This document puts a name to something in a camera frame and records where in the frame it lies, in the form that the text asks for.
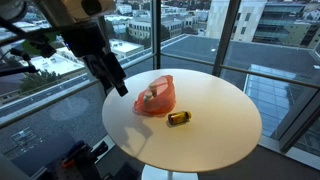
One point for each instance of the dark window corner post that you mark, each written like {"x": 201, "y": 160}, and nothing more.
{"x": 156, "y": 33}

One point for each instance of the amber bottle with yellow label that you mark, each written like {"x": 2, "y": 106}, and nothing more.
{"x": 178, "y": 117}

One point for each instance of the dark window mullion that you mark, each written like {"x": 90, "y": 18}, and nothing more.
{"x": 226, "y": 36}

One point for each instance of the white medicine bottle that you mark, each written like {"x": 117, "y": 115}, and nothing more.
{"x": 153, "y": 89}
{"x": 148, "y": 97}

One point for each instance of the metal window handrail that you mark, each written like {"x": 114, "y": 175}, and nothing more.
{"x": 266, "y": 76}
{"x": 50, "y": 102}

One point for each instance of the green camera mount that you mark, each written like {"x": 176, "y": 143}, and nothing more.
{"x": 33, "y": 45}

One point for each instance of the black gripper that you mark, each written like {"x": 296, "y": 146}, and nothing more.
{"x": 81, "y": 40}

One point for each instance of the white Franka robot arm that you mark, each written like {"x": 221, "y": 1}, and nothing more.
{"x": 85, "y": 7}

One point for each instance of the orange plastic bag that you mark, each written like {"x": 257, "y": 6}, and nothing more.
{"x": 160, "y": 100}

